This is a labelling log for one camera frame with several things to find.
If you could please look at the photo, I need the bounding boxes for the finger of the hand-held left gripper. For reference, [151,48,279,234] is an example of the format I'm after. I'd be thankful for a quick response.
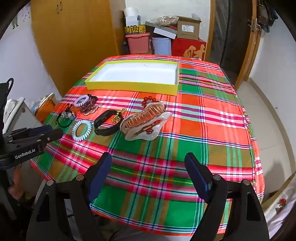
[10,125,52,139]
[6,128,63,151]

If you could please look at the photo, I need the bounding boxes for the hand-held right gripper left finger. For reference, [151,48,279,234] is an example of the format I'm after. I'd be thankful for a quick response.
[26,152,113,241]

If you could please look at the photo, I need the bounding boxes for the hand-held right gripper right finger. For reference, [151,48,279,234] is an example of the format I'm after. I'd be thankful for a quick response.
[184,152,270,241]

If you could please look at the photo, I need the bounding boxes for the white spiral hair tie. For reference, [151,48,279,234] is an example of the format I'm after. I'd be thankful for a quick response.
[72,120,92,141]

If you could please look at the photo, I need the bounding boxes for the keychain charm with black cord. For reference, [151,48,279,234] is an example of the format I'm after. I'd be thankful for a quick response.
[56,104,75,128]

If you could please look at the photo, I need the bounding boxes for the dark bead bracelet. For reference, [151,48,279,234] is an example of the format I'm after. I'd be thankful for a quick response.
[80,102,97,114]

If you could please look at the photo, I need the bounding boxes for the black watch band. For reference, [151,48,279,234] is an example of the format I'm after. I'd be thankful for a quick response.
[94,109,126,137]

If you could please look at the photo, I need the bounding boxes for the gold chain necklace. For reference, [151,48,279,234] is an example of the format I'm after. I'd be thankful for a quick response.
[111,108,127,124]

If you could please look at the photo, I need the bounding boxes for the large beige hair claw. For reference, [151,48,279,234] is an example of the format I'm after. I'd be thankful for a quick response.
[120,102,173,141]

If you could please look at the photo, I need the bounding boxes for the red bead bracelet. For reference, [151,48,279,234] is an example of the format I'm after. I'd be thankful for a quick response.
[142,96,160,107]

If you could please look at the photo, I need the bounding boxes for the yellow shallow box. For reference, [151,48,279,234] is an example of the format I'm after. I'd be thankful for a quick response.
[84,60,180,95]

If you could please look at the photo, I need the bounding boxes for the person's left hand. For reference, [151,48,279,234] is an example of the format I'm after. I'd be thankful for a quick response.
[8,166,24,204]

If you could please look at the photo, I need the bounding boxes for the orange box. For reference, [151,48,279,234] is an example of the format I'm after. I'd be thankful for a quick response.
[35,93,58,123]

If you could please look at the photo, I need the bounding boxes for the white appliance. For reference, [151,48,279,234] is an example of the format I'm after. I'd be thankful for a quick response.
[3,97,26,132]

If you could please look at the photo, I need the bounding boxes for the white floral cloth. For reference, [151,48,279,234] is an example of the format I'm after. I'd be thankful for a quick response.
[264,173,296,232]

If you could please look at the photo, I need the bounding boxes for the wooden wardrobe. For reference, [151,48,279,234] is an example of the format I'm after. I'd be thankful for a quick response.
[30,0,126,96]

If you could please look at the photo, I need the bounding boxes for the pink plastic bin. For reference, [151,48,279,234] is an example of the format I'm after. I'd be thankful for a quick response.
[125,32,151,55]

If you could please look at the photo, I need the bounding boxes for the red cardboard box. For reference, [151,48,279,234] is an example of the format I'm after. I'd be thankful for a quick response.
[171,38,207,60]

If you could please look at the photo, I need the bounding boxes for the yellow printed box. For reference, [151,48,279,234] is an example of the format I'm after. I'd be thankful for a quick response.
[124,24,147,36]

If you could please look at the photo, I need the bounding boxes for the light blue bucket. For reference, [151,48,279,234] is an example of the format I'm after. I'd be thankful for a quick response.
[151,37,172,56]

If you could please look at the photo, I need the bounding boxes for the wooden door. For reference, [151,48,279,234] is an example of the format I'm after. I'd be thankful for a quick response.
[233,0,263,87]

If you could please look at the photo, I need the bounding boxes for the white paper carton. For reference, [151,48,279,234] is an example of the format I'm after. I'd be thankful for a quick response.
[124,7,141,26]

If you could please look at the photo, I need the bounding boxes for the dark mesh screen door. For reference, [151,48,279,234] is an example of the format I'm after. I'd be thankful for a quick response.
[209,0,252,67]

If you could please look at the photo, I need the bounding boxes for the white striped gift box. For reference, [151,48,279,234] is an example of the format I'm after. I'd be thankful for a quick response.
[153,27,178,40]

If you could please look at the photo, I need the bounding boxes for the brown cardboard box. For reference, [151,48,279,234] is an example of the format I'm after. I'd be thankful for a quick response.
[176,16,201,41]

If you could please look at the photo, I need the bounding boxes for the clear plastic bag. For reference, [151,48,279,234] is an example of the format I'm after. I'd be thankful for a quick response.
[154,15,179,26]

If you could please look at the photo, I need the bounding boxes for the hanging dark bags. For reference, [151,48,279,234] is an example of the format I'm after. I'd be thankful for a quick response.
[258,0,279,33]

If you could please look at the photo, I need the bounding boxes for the purple spiral hair tie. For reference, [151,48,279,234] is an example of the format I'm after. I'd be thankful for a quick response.
[73,95,90,107]

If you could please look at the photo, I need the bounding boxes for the cartoon wall sticker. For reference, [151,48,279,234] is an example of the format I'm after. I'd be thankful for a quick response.
[10,5,31,29]

